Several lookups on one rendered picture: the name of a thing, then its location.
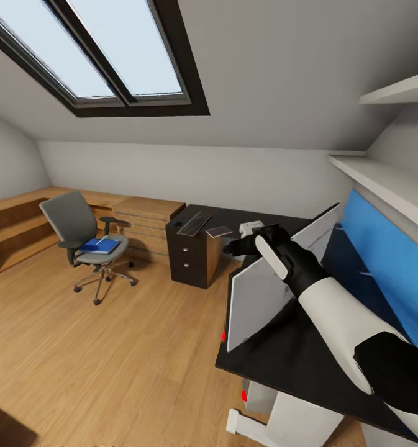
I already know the notebook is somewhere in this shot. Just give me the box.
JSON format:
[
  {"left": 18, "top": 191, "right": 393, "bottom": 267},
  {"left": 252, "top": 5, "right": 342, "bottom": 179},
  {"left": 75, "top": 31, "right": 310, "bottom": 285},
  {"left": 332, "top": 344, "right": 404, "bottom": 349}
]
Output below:
[{"left": 207, "top": 226, "right": 232, "bottom": 238}]

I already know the folder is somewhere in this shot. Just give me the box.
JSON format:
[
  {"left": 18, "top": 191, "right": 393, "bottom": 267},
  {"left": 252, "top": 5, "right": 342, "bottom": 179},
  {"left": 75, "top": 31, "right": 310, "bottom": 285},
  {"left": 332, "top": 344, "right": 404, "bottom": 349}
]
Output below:
[{"left": 78, "top": 237, "right": 119, "bottom": 254}]

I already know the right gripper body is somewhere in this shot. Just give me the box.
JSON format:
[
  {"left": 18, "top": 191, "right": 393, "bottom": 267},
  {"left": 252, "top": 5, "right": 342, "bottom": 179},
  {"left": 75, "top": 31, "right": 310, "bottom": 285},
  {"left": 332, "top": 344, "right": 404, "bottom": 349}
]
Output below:
[{"left": 230, "top": 235, "right": 255, "bottom": 256}]

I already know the keyboard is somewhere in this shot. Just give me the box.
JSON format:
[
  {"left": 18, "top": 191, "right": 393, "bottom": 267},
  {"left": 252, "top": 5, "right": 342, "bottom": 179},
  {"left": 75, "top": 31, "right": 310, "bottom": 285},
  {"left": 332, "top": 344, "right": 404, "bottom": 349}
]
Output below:
[{"left": 177, "top": 212, "right": 212, "bottom": 237}]

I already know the swivel chair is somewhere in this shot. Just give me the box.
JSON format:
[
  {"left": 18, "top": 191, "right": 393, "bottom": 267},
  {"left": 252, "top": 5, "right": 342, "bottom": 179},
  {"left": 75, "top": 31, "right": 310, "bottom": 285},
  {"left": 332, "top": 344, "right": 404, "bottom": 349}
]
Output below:
[{"left": 39, "top": 191, "right": 136, "bottom": 306}]

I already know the monitor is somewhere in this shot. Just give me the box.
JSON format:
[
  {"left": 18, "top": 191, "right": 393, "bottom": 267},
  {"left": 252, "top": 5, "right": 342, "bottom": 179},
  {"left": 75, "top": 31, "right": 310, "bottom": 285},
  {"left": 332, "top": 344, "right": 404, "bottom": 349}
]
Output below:
[{"left": 223, "top": 202, "right": 341, "bottom": 352}]

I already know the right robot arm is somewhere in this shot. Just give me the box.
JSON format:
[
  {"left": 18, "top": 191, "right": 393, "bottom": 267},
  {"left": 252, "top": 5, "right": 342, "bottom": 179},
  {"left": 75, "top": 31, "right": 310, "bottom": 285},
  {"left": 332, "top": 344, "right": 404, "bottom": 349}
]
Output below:
[{"left": 223, "top": 221, "right": 418, "bottom": 437}]

